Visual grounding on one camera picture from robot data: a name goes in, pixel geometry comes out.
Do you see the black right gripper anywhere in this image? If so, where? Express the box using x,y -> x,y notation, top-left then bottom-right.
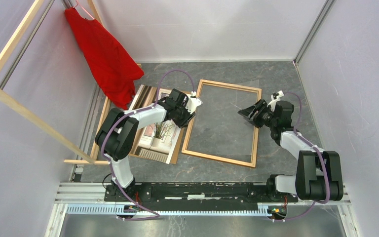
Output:
237,98 -> 277,128

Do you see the wooden picture frame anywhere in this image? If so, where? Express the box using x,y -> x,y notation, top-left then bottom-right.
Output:
181,79 -> 263,168

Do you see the brown backing board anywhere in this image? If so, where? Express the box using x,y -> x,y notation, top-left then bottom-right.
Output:
129,86 -> 192,165

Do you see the clear acrylic sheet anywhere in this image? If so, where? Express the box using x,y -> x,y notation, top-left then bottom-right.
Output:
187,80 -> 261,156

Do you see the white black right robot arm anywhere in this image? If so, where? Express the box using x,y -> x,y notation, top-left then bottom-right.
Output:
238,99 -> 344,203

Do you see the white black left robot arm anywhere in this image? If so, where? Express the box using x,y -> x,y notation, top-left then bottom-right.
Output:
95,89 -> 202,201

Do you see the red cloth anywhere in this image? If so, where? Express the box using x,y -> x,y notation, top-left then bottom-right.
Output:
65,8 -> 144,110

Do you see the wooden rack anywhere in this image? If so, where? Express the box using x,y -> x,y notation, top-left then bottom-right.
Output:
0,0 -> 143,165

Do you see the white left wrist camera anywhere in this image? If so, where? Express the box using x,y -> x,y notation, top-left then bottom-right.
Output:
185,91 -> 203,114

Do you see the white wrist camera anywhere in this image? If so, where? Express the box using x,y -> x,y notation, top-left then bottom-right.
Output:
267,90 -> 284,112
185,91 -> 203,114

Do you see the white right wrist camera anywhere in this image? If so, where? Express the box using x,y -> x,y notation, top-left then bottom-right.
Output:
267,90 -> 284,112

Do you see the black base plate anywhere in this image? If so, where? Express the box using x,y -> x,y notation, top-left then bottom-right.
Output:
104,182 -> 299,211

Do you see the aluminium rail frame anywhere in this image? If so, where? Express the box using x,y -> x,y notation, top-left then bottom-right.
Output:
45,182 -> 361,237

